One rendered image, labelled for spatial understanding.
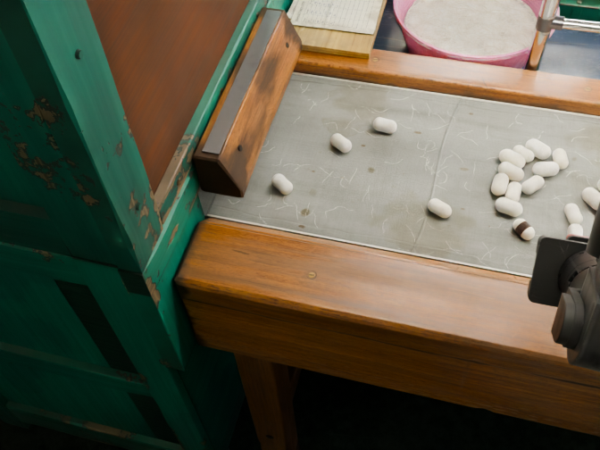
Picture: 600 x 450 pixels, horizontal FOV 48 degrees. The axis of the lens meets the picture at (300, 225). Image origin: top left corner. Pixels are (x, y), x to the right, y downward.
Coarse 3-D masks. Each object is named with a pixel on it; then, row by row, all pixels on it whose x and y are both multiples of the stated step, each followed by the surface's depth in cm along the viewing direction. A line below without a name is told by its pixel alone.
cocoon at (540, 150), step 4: (528, 140) 95; (532, 140) 94; (536, 140) 94; (528, 144) 94; (532, 144) 94; (536, 144) 93; (540, 144) 93; (544, 144) 93; (528, 148) 94; (532, 148) 94; (536, 148) 93; (540, 148) 93; (544, 148) 93; (548, 148) 93; (536, 152) 93; (540, 152) 93; (544, 152) 93; (548, 152) 93; (536, 156) 94; (540, 156) 93; (544, 156) 93; (548, 156) 93
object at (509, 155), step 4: (500, 152) 94; (504, 152) 93; (508, 152) 93; (512, 152) 93; (500, 156) 93; (504, 156) 93; (508, 156) 92; (512, 156) 92; (516, 156) 92; (520, 156) 92; (500, 160) 94; (504, 160) 93; (508, 160) 93; (512, 160) 92; (516, 160) 92; (520, 160) 92; (524, 160) 92; (516, 164) 92; (520, 164) 92; (524, 164) 92
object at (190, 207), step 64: (192, 192) 84; (0, 256) 81; (64, 256) 77; (0, 320) 103; (64, 320) 96; (128, 320) 86; (0, 384) 133; (64, 384) 121; (128, 384) 108; (192, 384) 109; (128, 448) 142; (192, 448) 128
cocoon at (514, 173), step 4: (500, 164) 92; (504, 164) 92; (508, 164) 91; (512, 164) 92; (500, 168) 92; (504, 168) 91; (508, 168) 91; (512, 168) 91; (516, 168) 91; (520, 168) 91; (500, 172) 92; (504, 172) 91; (508, 172) 91; (512, 172) 91; (516, 172) 91; (520, 172) 91; (508, 176) 91; (512, 176) 91; (516, 176) 91; (520, 176) 91; (512, 180) 91; (516, 180) 91; (520, 180) 91
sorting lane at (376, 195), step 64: (320, 128) 100; (448, 128) 99; (512, 128) 98; (576, 128) 98; (256, 192) 93; (320, 192) 93; (384, 192) 92; (448, 192) 92; (576, 192) 91; (448, 256) 86; (512, 256) 85
